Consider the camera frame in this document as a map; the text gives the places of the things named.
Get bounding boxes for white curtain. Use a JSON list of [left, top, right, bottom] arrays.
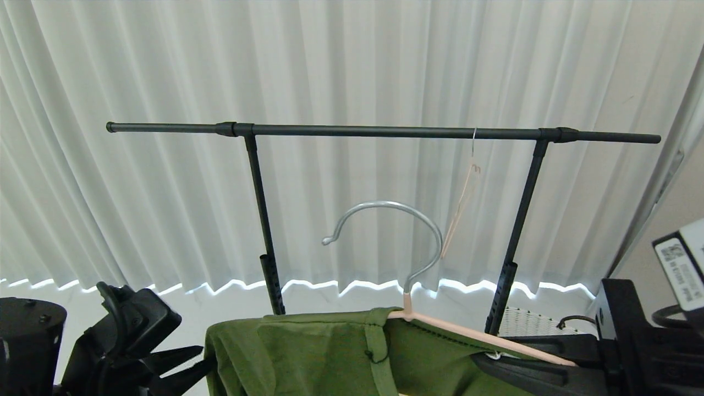
[[0, 0, 704, 298]]

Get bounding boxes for pink clothes hanger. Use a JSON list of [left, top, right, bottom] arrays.
[[322, 200, 579, 368], [440, 128, 482, 259]]

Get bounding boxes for black cable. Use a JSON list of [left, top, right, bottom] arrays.
[[652, 304, 704, 331], [96, 282, 131, 336]]

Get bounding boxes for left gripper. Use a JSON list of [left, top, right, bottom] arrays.
[[55, 330, 214, 396]]

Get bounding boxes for black clothes rack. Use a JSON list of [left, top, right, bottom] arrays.
[[106, 122, 662, 336]]

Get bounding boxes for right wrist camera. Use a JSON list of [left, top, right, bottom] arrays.
[[652, 218, 704, 315]]

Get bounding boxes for white laundry basket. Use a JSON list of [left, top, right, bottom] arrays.
[[498, 306, 599, 337]]

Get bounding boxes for green long-sleeved shirt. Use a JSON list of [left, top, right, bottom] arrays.
[[205, 306, 538, 396]]

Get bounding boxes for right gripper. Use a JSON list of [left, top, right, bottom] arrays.
[[472, 279, 704, 396]]

